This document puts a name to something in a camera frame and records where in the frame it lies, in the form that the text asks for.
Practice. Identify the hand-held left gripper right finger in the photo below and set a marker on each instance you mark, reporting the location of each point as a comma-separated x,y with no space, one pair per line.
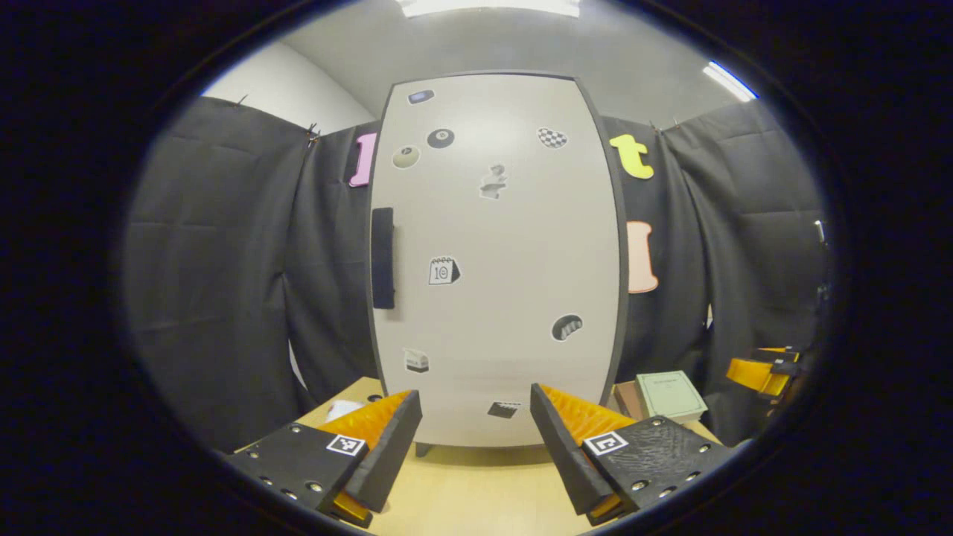
562,454

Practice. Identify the ceiling light panel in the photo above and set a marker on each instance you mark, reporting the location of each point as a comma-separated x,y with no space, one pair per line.
488,7
731,82

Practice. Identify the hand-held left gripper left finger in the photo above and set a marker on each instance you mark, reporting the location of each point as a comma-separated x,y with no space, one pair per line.
391,454

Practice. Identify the brown book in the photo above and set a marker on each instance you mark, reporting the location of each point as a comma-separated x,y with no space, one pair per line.
628,400

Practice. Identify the black backdrop cloth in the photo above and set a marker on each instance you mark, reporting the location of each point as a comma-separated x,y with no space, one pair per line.
223,260

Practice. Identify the white fluffy rolled towel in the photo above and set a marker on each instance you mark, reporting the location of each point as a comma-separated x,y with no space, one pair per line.
344,410

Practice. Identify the grey cabinet door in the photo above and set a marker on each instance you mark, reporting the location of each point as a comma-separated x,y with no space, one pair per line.
506,298

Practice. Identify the dark grey cabinet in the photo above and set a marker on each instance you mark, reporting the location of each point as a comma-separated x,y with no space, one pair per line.
424,450

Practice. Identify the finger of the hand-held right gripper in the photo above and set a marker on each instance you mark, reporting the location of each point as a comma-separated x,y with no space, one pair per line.
752,374

